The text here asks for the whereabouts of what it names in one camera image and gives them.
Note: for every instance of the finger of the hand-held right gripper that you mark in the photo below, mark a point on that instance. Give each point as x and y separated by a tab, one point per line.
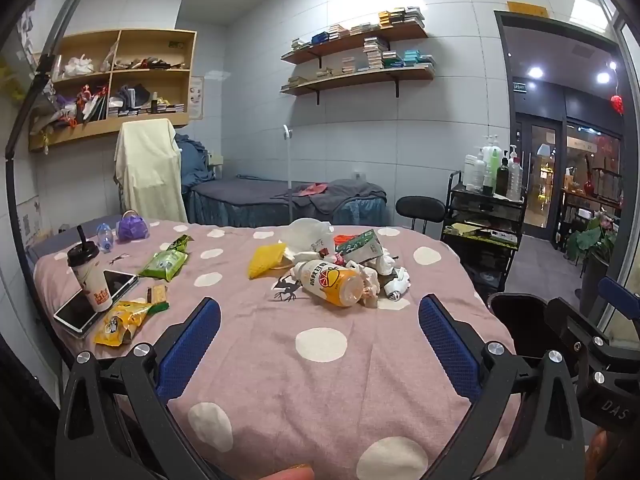
617	289
570	322

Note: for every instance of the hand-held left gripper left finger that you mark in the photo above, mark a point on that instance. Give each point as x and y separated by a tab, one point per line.
192	345

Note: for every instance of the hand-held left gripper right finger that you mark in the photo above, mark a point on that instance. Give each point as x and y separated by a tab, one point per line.
447	345

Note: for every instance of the brown trash bin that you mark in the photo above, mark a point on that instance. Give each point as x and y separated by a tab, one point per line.
515	320

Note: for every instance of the white tissue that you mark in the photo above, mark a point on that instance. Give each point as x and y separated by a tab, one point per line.
385	263
397	285

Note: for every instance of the pinkish tissue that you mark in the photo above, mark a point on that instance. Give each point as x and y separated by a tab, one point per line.
369	287

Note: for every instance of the yellow foam fruit net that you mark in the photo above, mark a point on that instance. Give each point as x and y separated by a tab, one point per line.
265	260

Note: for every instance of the green white carton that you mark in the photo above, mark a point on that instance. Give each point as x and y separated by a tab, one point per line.
357	245

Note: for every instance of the orange juice bottle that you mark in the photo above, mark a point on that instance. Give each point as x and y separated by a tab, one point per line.
327	282

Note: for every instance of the red wrapper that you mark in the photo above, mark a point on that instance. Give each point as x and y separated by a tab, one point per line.
328	252

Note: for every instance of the white plastic bag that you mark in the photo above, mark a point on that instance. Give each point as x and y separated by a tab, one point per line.
302	232

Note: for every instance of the person's right hand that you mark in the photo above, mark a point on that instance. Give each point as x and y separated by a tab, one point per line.
597	455

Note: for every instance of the person's left hand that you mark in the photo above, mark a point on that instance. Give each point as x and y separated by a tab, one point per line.
292	474

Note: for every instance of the small green packet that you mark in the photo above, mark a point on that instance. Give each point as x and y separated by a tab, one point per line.
159	307

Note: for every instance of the potted lotus plant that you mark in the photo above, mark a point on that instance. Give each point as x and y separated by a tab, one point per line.
592	240

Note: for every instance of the pink polka dot blanket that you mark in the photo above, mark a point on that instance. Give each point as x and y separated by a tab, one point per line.
250	360

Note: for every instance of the brown snack bar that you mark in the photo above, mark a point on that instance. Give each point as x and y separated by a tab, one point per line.
157	294

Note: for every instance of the yellow snack bag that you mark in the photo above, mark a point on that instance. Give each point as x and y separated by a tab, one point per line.
120	322

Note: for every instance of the green wet wipes pack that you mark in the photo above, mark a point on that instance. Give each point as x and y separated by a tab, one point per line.
165	262

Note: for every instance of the white tablet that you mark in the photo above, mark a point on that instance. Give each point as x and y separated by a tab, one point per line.
120	282

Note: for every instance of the green snack packet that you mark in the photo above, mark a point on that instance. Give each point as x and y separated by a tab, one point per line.
177	243

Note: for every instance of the red vase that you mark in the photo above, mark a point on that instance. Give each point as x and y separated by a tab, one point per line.
590	187

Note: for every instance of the black hair clip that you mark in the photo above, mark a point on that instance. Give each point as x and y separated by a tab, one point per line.
118	258

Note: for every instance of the yellow tray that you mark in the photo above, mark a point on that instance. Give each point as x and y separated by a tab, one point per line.
465	230

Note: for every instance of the milk tea cup with straw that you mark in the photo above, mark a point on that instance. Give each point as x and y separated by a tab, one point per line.
92	280

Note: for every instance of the sliding glass door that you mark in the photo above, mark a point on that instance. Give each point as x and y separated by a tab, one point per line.
629	170

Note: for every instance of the glass double door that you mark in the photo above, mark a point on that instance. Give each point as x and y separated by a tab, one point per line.
540	185

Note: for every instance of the purple bag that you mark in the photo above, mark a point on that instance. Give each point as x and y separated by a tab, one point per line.
132	227

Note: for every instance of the small clear bottle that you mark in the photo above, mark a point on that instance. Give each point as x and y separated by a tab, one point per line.
105	237

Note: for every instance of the black stool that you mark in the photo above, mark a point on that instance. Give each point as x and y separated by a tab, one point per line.
420	207

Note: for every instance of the black trolley cart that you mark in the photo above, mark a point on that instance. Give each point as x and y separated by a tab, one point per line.
482	205

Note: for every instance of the massage bed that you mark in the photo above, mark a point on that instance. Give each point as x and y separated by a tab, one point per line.
235	205

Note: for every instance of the group of bottles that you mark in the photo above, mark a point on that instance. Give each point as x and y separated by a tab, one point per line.
492	170

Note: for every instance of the chair with cream cloth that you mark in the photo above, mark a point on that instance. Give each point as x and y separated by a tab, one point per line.
150	170

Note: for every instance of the grey blanket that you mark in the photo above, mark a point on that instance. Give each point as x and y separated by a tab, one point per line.
345	192

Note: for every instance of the blue bedding pile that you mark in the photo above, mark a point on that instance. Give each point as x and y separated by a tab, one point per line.
192	160

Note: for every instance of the red hanging ornament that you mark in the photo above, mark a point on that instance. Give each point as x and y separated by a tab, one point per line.
617	104

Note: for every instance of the red cloth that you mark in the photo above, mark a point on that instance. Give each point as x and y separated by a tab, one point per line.
310	190

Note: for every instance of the ceiling light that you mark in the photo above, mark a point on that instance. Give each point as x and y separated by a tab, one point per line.
535	72
603	77

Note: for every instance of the green exit sign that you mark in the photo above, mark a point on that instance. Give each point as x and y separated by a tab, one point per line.
520	87

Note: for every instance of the white lamp stand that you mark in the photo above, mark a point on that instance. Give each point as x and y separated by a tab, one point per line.
286	132

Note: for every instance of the row of small boxes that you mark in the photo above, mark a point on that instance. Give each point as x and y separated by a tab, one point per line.
170	108

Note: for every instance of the wooden cubby shelf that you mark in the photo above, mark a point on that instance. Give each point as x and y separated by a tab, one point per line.
75	137

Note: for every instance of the dark folded cloths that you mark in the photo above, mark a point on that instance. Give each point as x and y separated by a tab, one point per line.
135	96

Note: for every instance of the colourful bag pile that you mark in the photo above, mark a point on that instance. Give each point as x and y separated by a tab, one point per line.
82	102

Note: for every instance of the yellow sign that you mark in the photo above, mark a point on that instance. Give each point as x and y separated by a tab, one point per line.
526	10

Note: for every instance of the white bag bundle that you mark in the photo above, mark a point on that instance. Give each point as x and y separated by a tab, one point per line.
80	66

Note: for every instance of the stacks of small boxes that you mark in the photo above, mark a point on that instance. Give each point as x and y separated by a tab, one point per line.
402	16

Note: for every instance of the dark grey door frame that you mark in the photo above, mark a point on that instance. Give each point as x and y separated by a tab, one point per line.
500	110

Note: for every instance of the wall poster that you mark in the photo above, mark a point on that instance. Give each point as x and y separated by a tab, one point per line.
196	97

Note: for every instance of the wooden wall shelf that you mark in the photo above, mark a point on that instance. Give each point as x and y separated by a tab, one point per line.
360	40
360	77

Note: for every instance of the wall shelves with books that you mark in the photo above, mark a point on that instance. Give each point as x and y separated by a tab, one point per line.
375	52

